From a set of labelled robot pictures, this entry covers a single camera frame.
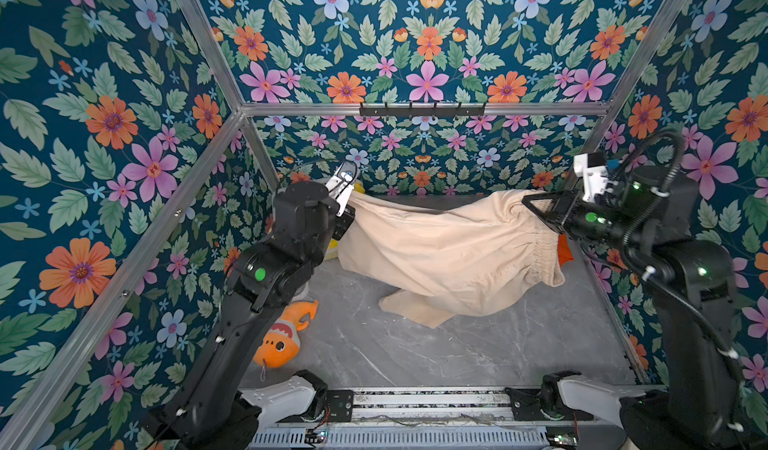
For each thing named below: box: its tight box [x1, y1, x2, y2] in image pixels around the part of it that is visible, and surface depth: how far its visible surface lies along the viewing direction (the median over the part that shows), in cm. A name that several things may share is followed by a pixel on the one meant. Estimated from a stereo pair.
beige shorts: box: [337, 189, 566, 329], surface depth 62 cm
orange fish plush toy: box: [253, 299, 319, 381], surface depth 80 cm
